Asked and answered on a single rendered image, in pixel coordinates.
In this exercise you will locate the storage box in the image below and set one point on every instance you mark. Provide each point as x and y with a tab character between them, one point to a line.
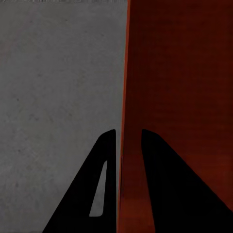
178	83

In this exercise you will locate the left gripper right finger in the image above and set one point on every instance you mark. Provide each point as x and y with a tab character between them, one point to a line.
181	201

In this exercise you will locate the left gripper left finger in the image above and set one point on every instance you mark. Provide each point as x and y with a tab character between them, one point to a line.
72	213

